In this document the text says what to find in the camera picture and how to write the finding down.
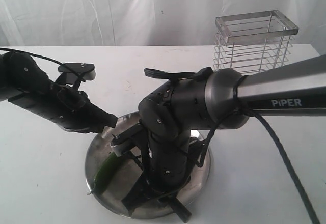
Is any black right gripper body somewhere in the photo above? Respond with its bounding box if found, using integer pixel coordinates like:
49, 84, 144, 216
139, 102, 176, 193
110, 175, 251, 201
142, 171, 191, 201

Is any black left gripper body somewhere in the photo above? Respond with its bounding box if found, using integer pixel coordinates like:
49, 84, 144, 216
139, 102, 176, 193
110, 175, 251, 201
50, 82, 102, 133

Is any green cucumber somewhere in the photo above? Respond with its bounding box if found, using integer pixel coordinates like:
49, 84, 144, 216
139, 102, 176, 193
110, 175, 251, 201
87, 152, 125, 195

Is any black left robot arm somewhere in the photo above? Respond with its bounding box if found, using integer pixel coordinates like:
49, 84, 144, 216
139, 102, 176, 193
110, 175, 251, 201
1, 51, 118, 133

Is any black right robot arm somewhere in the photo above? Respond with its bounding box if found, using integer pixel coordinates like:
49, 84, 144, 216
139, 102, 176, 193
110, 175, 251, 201
122, 55, 325, 223

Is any round stainless steel plate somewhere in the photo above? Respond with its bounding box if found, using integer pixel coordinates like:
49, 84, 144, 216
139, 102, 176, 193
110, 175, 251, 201
85, 112, 211, 219

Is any white backdrop curtain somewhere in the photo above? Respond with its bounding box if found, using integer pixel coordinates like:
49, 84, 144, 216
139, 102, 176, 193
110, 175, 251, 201
1, 0, 325, 50

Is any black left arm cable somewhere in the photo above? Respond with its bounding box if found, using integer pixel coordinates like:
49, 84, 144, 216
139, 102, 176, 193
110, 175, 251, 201
0, 47, 77, 92

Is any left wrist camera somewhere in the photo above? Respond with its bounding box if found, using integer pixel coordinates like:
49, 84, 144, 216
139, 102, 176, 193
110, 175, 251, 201
56, 63, 96, 85

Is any wire metal utensil basket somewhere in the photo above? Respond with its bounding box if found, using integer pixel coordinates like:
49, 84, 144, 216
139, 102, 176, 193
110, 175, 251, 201
213, 10, 299, 75

